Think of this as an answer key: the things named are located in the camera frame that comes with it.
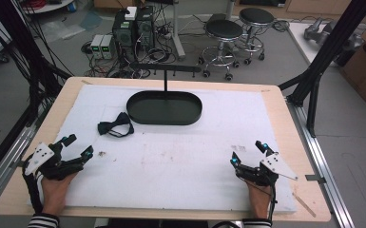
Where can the person's striped sleeve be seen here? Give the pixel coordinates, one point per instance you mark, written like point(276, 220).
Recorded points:
point(257, 223)
point(43, 221)

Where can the white box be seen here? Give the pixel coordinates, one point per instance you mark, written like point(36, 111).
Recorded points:
point(130, 13)

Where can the black round stool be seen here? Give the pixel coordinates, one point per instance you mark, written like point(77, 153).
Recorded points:
point(223, 34)
point(256, 22)

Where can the black computer tower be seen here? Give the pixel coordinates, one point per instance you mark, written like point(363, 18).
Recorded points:
point(145, 28)
point(123, 34)

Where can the black bow tie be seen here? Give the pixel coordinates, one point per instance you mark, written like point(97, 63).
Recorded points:
point(115, 125)

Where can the aluminium frame rail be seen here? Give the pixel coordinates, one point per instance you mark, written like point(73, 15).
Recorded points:
point(4, 164)
point(321, 164)

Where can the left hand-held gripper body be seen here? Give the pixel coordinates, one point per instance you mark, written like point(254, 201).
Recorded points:
point(49, 161)

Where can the white foam mat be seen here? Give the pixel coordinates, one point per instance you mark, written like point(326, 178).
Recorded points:
point(171, 152)

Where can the black hanger stand with tray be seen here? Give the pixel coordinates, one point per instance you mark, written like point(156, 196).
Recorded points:
point(164, 104)

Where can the grey power supply unit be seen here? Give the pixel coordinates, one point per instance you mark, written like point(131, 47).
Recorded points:
point(107, 47)
point(96, 47)

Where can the person's left striped sleeve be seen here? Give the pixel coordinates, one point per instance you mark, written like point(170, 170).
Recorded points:
point(43, 221)

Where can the person's left hand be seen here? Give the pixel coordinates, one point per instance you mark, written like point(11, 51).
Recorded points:
point(54, 193)

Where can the wooden stick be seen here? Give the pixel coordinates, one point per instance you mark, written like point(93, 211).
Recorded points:
point(304, 205)

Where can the black metal frame strut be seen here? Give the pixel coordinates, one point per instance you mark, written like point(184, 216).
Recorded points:
point(22, 50)
point(326, 53)

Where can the person's right striped sleeve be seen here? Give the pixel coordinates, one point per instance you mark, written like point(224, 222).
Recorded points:
point(257, 223)

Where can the grey table leg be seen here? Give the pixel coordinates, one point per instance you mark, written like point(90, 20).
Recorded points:
point(178, 31)

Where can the grey robot part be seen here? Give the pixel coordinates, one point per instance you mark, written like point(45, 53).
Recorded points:
point(326, 31)

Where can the person's right hand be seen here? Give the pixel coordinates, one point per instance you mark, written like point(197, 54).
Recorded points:
point(260, 199)

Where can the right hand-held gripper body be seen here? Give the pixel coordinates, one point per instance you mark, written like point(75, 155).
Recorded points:
point(266, 169)

